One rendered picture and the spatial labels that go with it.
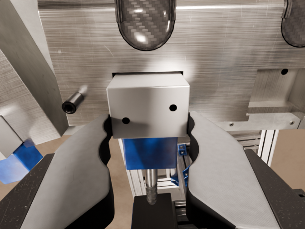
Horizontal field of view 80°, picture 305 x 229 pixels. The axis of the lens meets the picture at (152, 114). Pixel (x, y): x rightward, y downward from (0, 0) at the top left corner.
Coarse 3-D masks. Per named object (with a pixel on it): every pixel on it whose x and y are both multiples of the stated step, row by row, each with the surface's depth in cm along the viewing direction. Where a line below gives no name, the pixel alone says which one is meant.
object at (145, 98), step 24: (144, 72) 14; (168, 72) 14; (120, 96) 11; (144, 96) 11; (168, 96) 11; (120, 120) 12; (144, 120) 12; (168, 120) 12; (144, 144) 14; (168, 144) 14; (144, 168) 15; (168, 168) 15
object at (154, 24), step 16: (128, 0) 12; (144, 0) 12; (160, 0) 12; (176, 0) 12; (288, 0) 12; (304, 0) 12; (128, 16) 12; (144, 16) 12; (160, 16) 12; (288, 16) 12; (304, 16) 12; (128, 32) 12; (144, 32) 13; (160, 32) 13; (288, 32) 13; (304, 32) 13; (144, 48) 13
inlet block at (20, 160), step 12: (0, 120) 19; (0, 132) 18; (12, 132) 20; (0, 144) 18; (12, 144) 19; (0, 156) 18; (12, 156) 20; (24, 156) 21; (36, 156) 22; (0, 168) 21; (12, 168) 21; (24, 168) 21; (0, 180) 22; (12, 180) 22
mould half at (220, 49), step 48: (48, 0) 12; (96, 0) 12; (192, 0) 12; (240, 0) 12; (48, 48) 13; (96, 48) 13; (192, 48) 13; (240, 48) 13; (288, 48) 13; (96, 96) 14; (192, 96) 15; (240, 96) 15
